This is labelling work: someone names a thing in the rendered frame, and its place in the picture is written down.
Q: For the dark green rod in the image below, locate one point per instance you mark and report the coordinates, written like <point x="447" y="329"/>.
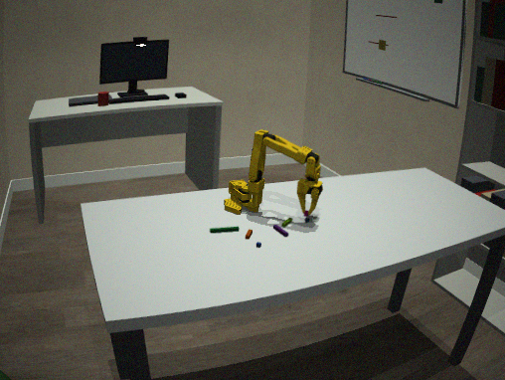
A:
<point x="223" y="230"/>

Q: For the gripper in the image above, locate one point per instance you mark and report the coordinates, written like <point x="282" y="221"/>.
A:
<point x="306" y="187"/>

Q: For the lime green rod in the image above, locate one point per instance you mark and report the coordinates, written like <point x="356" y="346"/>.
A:
<point x="286" y="222"/>

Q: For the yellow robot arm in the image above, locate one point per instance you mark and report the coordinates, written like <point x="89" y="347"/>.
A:
<point x="251" y="194"/>

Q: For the purple rod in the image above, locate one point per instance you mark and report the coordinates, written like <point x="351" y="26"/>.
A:
<point x="280" y="230"/>

